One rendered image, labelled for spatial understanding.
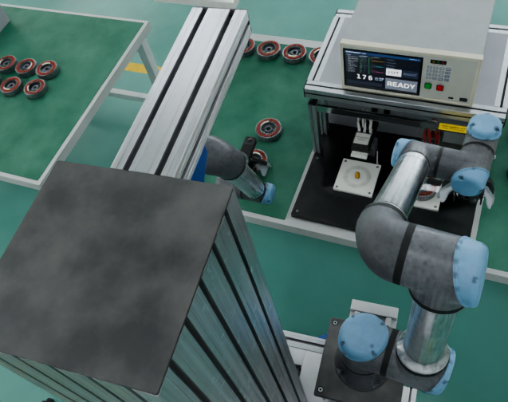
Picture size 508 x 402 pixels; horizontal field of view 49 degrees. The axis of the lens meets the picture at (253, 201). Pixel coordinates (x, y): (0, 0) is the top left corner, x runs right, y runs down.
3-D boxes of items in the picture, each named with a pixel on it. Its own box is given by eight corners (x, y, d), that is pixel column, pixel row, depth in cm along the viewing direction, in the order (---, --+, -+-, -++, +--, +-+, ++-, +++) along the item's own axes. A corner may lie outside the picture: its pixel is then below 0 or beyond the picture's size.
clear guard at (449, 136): (482, 202, 173) (486, 191, 169) (405, 186, 181) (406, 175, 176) (497, 124, 189) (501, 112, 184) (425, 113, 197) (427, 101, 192)
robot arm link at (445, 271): (391, 340, 142) (413, 207, 100) (452, 361, 136) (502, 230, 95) (378, 383, 135) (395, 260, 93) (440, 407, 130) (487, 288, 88)
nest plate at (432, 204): (438, 211, 201) (438, 210, 200) (395, 202, 206) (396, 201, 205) (445, 179, 208) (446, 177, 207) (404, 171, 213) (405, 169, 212)
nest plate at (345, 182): (372, 198, 209) (372, 196, 208) (332, 190, 213) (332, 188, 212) (381, 167, 216) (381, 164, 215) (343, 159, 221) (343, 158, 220)
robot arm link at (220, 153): (239, 134, 153) (279, 182, 199) (203, 128, 157) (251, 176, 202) (228, 174, 151) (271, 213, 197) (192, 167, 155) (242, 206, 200)
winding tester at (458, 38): (471, 107, 181) (482, 59, 164) (341, 88, 195) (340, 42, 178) (490, 28, 199) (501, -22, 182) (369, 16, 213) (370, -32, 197)
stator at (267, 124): (287, 134, 235) (285, 128, 232) (264, 147, 234) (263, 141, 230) (273, 119, 241) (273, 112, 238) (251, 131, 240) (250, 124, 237)
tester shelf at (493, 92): (503, 128, 180) (506, 118, 176) (304, 96, 202) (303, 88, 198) (520, 37, 200) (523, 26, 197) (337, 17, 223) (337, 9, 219)
